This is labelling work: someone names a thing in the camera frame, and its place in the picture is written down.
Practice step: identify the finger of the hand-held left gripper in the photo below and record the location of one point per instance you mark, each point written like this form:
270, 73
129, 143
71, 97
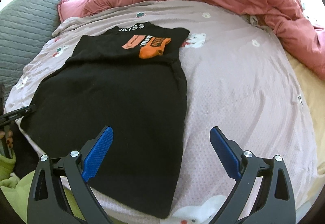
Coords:
21, 112

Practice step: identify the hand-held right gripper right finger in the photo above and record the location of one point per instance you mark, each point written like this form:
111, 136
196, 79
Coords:
224, 149

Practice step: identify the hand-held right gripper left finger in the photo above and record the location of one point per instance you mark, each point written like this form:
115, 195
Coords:
97, 153

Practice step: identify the black sweater with orange cuffs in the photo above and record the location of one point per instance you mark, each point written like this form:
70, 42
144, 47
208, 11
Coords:
121, 112

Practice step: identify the pink printed bed sheet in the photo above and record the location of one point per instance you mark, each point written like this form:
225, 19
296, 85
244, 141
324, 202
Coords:
241, 87

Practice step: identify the green cloth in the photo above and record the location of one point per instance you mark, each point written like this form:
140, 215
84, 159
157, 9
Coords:
15, 193

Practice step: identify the grey quilted blanket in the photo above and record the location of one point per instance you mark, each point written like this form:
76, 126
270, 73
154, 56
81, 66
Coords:
28, 18

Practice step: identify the pale yellow sheet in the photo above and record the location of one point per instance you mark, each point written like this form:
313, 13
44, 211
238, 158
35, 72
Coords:
313, 117

